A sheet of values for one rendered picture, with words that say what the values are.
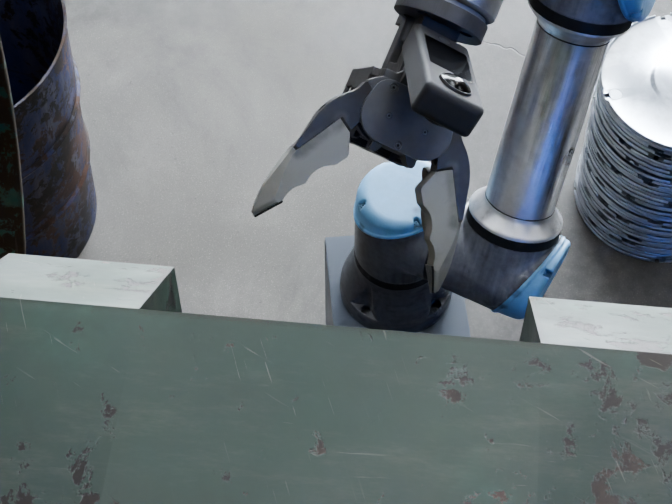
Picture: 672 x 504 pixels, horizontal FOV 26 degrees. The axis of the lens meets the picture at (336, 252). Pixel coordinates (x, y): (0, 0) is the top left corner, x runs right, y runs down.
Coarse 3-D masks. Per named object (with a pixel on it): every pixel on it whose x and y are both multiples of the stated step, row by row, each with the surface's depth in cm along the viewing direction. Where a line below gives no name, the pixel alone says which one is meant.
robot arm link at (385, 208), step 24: (384, 168) 180; (408, 168) 180; (360, 192) 179; (384, 192) 178; (408, 192) 177; (360, 216) 178; (384, 216) 176; (408, 216) 175; (360, 240) 182; (384, 240) 178; (408, 240) 177; (360, 264) 187; (384, 264) 182; (408, 264) 179
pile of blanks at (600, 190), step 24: (600, 96) 235; (600, 120) 237; (600, 144) 239; (624, 144) 233; (600, 168) 243; (624, 168) 236; (648, 168) 233; (576, 192) 259; (600, 192) 246; (624, 192) 241; (648, 192) 237; (600, 216) 250; (624, 216) 245; (648, 216) 242; (624, 240) 250; (648, 240) 247
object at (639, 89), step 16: (640, 32) 240; (656, 32) 240; (624, 48) 238; (640, 48) 238; (656, 48) 238; (608, 64) 236; (624, 64) 236; (640, 64) 236; (656, 64) 236; (608, 80) 234; (624, 80) 234; (640, 80) 234; (656, 80) 233; (624, 96) 232; (640, 96) 232; (656, 96) 232; (624, 112) 231; (640, 112) 231; (656, 112) 231; (640, 128) 229; (656, 128) 229; (656, 144) 227
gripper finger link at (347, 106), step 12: (360, 84) 106; (336, 96) 106; (348, 96) 105; (360, 96) 105; (324, 108) 105; (336, 108) 105; (348, 108) 105; (360, 108) 105; (312, 120) 105; (324, 120) 105; (336, 120) 105; (348, 120) 105; (312, 132) 105; (300, 144) 104
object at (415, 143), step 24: (408, 0) 107; (432, 0) 106; (408, 24) 111; (432, 24) 108; (456, 24) 106; (480, 24) 107; (360, 72) 110; (384, 72) 106; (384, 96) 105; (408, 96) 106; (360, 120) 105; (384, 120) 105; (408, 120) 106; (360, 144) 112; (384, 144) 106; (408, 144) 106; (432, 144) 106
